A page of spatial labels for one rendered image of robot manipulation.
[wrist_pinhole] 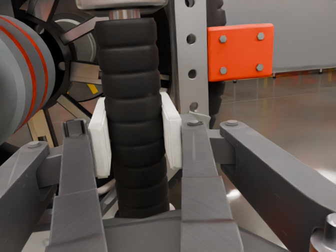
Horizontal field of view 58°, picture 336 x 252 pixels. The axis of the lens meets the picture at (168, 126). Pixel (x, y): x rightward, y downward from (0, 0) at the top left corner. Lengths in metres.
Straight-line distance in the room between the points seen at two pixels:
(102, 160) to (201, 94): 0.27
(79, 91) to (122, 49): 0.79
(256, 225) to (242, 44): 1.18
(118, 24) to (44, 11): 0.35
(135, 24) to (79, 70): 0.34
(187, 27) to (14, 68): 0.21
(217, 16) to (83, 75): 0.23
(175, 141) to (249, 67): 0.28
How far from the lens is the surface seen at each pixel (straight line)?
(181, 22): 0.40
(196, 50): 0.40
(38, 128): 0.54
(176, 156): 0.16
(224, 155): 0.15
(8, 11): 0.45
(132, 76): 0.17
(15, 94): 0.31
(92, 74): 0.50
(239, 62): 0.42
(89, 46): 0.90
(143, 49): 0.17
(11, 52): 0.32
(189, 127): 0.15
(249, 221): 1.53
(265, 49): 0.43
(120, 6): 0.17
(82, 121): 0.16
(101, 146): 0.16
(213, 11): 0.49
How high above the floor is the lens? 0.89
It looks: 18 degrees down
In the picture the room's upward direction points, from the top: 4 degrees counter-clockwise
